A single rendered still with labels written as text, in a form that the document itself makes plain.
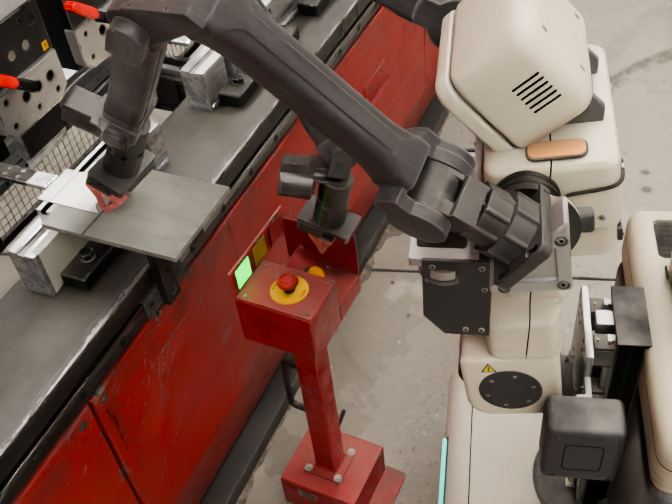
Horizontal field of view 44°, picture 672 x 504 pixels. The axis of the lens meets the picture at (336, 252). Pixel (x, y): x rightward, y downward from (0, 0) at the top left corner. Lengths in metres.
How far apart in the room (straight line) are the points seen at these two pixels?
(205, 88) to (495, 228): 0.97
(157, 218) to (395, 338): 1.20
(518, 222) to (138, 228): 0.66
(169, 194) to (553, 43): 0.71
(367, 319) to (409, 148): 1.59
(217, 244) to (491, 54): 0.86
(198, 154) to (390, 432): 0.95
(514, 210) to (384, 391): 1.40
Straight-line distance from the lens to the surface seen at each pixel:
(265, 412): 2.28
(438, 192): 0.97
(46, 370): 1.42
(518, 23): 1.02
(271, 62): 0.84
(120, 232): 1.40
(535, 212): 1.01
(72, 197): 1.50
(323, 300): 1.52
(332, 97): 0.88
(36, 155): 1.46
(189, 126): 1.82
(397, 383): 2.35
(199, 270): 1.67
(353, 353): 2.43
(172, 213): 1.41
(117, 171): 1.36
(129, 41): 0.87
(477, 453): 1.90
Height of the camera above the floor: 1.89
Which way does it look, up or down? 44 degrees down
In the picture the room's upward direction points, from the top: 7 degrees counter-clockwise
